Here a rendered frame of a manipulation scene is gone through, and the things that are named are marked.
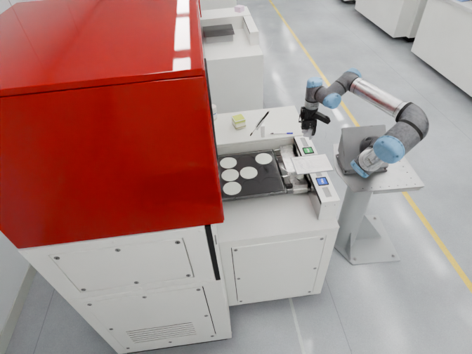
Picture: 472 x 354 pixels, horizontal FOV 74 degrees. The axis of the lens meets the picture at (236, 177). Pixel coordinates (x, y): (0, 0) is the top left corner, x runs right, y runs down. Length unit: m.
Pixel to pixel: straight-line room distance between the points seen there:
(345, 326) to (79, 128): 1.98
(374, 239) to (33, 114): 2.41
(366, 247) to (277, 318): 0.90
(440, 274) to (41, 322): 2.83
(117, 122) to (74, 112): 0.10
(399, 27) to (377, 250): 4.29
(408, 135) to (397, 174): 0.72
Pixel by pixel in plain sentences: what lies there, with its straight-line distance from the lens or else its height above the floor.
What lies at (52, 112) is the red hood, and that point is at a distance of 0.90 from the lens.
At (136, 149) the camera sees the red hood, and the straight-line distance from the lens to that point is 0.92.
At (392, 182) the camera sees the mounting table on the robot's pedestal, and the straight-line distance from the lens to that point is 2.01.
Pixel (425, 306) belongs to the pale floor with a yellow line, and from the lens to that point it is 2.59.
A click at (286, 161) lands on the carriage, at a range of 1.91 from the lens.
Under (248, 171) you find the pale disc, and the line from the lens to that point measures 1.81.
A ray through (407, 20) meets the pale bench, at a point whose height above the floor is 0.34.
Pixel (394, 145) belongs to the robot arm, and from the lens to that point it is 1.35.
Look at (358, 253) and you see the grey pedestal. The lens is 2.63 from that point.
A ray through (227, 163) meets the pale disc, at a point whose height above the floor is 0.90.
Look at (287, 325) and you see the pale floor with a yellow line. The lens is 2.29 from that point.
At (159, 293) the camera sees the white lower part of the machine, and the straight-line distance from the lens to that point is 1.58.
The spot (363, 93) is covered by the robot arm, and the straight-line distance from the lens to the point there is 1.55.
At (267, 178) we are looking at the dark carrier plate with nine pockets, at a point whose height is 0.90.
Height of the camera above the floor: 2.14
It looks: 44 degrees down
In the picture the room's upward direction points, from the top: 4 degrees counter-clockwise
